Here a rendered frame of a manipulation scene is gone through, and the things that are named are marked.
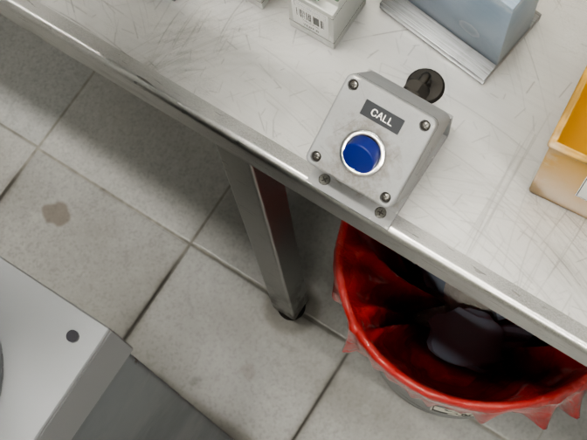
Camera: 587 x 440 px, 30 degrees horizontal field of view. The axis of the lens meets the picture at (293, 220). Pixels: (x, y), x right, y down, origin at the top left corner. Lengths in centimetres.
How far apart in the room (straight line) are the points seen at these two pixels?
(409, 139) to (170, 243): 102
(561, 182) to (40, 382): 37
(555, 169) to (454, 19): 14
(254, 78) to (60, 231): 97
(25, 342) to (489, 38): 38
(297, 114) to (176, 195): 93
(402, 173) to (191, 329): 98
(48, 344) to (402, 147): 26
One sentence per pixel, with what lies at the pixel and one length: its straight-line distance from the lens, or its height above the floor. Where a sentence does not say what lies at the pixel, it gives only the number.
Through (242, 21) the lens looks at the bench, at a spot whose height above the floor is 88.
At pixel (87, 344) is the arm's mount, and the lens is 72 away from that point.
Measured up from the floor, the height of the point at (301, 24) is 89.
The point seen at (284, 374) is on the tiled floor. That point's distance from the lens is 166.
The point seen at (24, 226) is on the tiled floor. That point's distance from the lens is 178.
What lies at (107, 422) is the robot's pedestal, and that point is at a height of 80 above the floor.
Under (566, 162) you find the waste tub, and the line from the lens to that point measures 74.
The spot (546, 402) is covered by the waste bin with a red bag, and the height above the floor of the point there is 44.
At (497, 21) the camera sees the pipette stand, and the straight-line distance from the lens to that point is 78.
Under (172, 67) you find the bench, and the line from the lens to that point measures 85.
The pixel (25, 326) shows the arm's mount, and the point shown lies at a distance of 73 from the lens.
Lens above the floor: 164
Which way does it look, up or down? 73 degrees down
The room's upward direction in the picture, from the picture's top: 11 degrees counter-clockwise
